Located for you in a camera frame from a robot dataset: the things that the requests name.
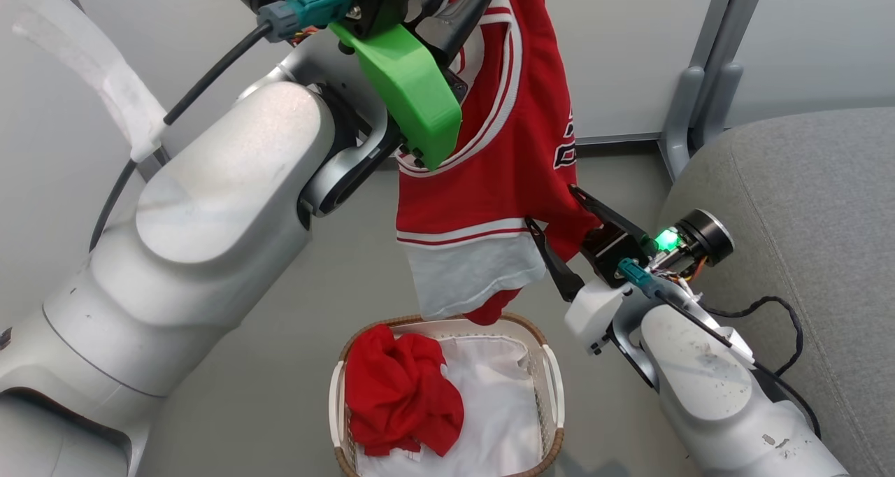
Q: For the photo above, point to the grey wall baseboard strip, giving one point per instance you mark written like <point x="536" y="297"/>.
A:
<point x="615" y="140"/>

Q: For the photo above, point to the white fabric basket liner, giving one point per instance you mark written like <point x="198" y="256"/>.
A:
<point x="496" y="421"/>

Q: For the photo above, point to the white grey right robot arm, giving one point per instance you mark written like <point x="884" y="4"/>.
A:
<point x="706" y="393"/>

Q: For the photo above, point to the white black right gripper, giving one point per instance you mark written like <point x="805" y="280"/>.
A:
<point x="594" y="309"/>

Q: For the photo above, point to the crumpled red garment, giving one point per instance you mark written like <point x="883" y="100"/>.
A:
<point x="398" y="393"/>

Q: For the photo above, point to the red white basketball jersey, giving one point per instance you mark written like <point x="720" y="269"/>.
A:
<point x="517" y="148"/>

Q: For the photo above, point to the grey metal partition post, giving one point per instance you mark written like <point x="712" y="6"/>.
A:
<point x="706" y="78"/>

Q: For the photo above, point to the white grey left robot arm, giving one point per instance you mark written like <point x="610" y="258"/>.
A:
<point x="210" y="218"/>

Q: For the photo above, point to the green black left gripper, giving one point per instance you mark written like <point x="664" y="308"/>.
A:
<point x="405" y="85"/>

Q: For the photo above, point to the white wicker laundry basket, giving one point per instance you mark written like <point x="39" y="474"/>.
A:
<point x="552" y="386"/>

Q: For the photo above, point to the grey fabric sofa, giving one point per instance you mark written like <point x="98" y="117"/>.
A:
<point x="825" y="204"/>

